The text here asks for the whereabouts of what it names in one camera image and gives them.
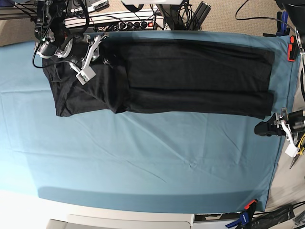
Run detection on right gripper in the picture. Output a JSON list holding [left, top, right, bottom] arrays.
[[66, 33, 117, 69]]

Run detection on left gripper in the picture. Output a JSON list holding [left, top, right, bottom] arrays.
[[254, 107, 305, 145]]

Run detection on black T-shirt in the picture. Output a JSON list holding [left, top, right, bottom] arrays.
[[43, 39, 275, 119]]

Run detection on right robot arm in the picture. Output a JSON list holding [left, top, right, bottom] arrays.
[[34, 0, 118, 74]]

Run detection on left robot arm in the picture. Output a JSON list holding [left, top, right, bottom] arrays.
[[254, 0, 305, 142]]

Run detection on white power strip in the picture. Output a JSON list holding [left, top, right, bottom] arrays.
[[101, 19, 164, 32]]

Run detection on orange clamp bottom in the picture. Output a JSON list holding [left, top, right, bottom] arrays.
[[244, 199, 258, 213]]

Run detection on orange black clamp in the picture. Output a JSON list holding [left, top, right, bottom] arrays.
[[287, 35, 300, 62]]

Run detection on blue clamp bottom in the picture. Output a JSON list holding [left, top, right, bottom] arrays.
[[226, 211, 250, 229]]

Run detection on blue spring clamp top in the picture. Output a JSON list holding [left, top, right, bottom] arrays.
[[275, 11, 290, 37]]

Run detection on teal table cloth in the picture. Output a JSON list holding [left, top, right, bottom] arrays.
[[0, 42, 284, 213]]

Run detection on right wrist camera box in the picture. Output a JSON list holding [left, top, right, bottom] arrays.
[[76, 67, 96, 85]]

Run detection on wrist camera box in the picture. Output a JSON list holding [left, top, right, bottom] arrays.
[[76, 67, 96, 85], [285, 144, 299, 157]]

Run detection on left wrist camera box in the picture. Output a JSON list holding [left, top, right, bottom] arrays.
[[285, 144, 299, 157]]

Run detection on yellow handled pliers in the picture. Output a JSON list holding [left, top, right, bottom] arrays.
[[289, 134, 305, 169]]

